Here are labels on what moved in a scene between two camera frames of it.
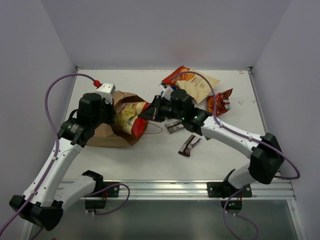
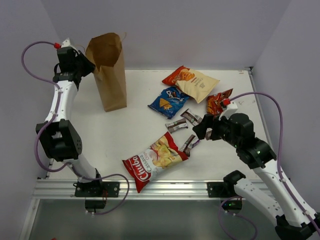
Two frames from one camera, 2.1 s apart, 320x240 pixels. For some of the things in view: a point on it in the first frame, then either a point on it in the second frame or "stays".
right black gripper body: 167,110 → 221,130
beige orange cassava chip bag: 195,86 stays
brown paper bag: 109,134 → 105,50
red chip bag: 127,115 → 142,166
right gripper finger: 158,101 → 209,120
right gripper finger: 151,112 → 200,130
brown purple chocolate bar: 191,142 stays
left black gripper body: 110,113 → 83,64
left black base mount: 113,191 stays
